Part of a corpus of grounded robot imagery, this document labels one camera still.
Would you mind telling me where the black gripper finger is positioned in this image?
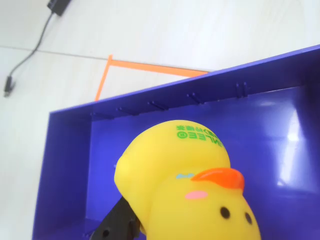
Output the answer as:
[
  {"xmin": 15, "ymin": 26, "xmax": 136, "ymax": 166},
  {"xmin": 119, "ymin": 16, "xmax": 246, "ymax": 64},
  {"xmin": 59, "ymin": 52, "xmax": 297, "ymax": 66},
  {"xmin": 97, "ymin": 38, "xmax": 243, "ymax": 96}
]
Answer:
[{"xmin": 89, "ymin": 196, "xmax": 141, "ymax": 240}]

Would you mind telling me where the yellow rubber duck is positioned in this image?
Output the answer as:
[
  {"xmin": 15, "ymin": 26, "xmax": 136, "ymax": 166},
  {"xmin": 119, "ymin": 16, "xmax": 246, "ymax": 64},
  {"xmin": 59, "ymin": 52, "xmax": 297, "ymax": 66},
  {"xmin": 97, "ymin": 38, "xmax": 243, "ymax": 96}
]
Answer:
[{"xmin": 113, "ymin": 119, "xmax": 262, "ymax": 240}]

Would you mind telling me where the blue plastic box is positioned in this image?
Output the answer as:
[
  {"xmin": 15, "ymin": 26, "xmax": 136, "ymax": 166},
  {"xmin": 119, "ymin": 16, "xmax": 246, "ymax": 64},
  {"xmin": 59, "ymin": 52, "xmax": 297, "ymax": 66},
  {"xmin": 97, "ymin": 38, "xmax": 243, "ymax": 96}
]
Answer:
[{"xmin": 31, "ymin": 44, "xmax": 320, "ymax": 240}]

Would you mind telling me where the orange tape strip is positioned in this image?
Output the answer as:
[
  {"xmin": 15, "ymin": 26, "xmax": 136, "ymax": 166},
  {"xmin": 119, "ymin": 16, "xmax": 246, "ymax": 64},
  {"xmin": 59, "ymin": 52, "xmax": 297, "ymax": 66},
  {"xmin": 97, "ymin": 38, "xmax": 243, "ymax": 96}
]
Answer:
[
  {"xmin": 107, "ymin": 54, "xmax": 209, "ymax": 78},
  {"xmin": 94, "ymin": 55, "xmax": 114, "ymax": 102}
]

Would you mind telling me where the black adapter block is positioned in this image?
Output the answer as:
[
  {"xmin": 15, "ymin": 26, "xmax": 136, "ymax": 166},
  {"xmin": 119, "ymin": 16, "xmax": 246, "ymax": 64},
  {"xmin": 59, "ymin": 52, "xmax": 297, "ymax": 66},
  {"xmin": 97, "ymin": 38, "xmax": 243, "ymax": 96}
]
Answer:
[{"xmin": 46, "ymin": 0, "xmax": 73, "ymax": 17}]

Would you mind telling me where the black cable with plug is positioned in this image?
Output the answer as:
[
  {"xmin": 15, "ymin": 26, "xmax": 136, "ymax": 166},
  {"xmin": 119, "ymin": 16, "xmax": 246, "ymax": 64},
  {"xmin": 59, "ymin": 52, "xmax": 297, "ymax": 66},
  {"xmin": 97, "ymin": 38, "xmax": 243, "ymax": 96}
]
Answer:
[{"xmin": 3, "ymin": 11, "xmax": 56, "ymax": 98}]

